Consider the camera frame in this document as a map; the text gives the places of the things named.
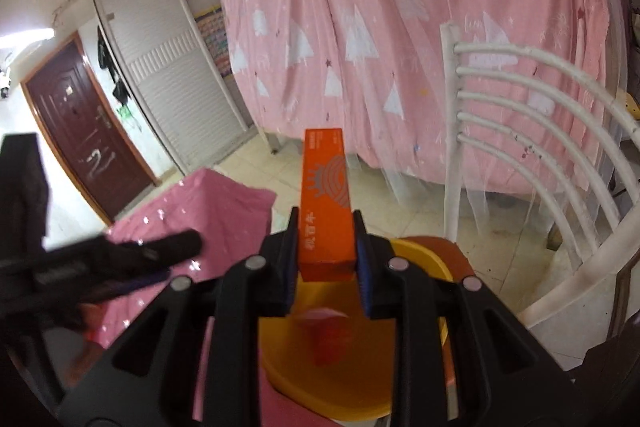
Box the white louvered wardrobe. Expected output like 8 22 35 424
96 0 248 174

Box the pink tree-pattern bed curtain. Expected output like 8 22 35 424
221 0 627 183

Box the pink star-print tablecloth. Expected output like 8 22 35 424
81 167 352 427

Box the orange rectangular cardboard box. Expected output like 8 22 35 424
298 128 356 282

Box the black hanging bag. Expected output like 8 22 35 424
96 28 130 106

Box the yellow plastic trash bin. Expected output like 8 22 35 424
257 237 456 423

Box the dark red entrance door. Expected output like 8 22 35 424
23 34 160 225

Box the colourful wall chart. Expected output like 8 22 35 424
195 5 232 78

